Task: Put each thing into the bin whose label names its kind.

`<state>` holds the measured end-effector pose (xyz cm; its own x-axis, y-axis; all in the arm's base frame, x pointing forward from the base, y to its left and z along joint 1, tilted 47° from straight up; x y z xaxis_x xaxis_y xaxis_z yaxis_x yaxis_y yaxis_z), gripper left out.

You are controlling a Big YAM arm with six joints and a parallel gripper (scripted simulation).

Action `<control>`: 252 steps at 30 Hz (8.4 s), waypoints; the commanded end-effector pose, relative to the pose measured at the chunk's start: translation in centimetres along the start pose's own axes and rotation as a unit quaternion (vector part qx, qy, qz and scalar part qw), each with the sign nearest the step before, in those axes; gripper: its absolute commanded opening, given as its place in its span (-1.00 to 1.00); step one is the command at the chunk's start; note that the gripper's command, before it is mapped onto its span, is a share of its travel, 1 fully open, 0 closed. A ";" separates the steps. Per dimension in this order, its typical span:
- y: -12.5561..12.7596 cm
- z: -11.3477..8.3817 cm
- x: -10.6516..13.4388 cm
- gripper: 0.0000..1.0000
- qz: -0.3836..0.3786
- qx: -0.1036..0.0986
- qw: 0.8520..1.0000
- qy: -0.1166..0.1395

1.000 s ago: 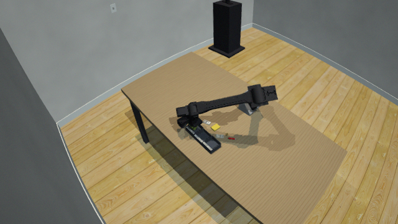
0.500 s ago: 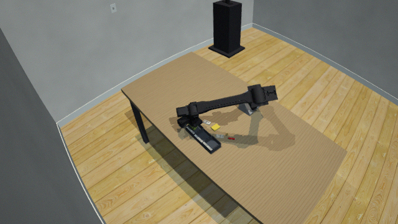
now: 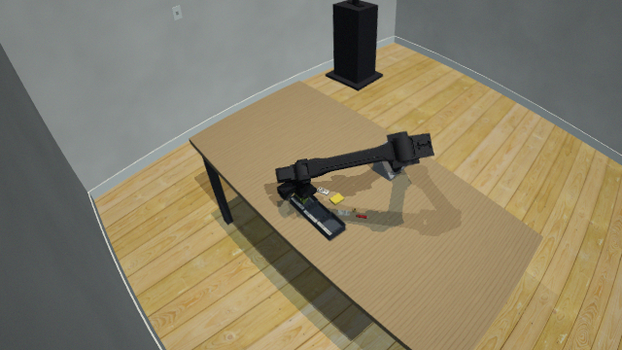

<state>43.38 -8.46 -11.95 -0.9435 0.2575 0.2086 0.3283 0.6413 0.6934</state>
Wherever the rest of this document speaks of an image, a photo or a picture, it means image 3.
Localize dark blue rack of labelled bins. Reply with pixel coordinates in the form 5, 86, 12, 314
290, 194, 346, 241

